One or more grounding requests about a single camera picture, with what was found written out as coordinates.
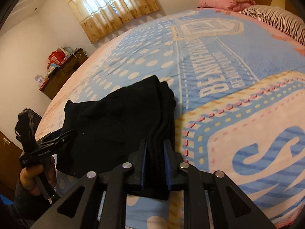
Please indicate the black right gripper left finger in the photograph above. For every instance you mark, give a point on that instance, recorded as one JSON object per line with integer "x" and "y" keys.
{"x": 95, "y": 201}

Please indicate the brown wooden door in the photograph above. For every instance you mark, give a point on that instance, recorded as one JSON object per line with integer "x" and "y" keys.
{"x": 10, "y": 167}

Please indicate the striped pillow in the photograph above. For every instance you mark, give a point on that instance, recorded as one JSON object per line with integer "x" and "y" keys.
{"x": 281, "y": 19}

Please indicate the black phone on left gripper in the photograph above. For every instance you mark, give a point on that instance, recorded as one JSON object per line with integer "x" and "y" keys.
{"x": 25, "y": 129}

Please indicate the beige curtain far window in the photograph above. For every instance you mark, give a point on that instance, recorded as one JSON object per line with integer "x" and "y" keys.
{"x": 99, "y": 18}

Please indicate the pink floral pillow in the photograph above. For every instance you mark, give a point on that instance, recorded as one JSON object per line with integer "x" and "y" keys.
{"x": 231, "y": 5}

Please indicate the blue polka dot bedspread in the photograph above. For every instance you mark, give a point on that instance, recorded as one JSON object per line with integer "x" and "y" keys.
{"x": 239, "y": 87}

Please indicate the red gift bag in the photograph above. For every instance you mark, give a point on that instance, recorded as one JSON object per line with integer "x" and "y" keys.
{"x": 57, "y": 58}

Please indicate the white photo frame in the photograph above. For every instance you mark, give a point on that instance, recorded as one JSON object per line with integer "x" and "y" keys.
{"x": 40, "y": 80}

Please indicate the brown wooden dresser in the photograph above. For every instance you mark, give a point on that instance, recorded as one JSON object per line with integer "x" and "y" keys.
{"x": 60, "y": 75}

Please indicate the black pants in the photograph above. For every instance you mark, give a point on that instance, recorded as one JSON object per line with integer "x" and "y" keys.
{"x": 102, "y": 134}

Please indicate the dark sleeve left forearm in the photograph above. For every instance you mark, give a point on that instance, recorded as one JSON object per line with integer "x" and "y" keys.
{"x": 25, "y": 210}

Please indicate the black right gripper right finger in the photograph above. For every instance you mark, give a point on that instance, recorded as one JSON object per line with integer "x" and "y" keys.
{"x": 211, "y": 200}

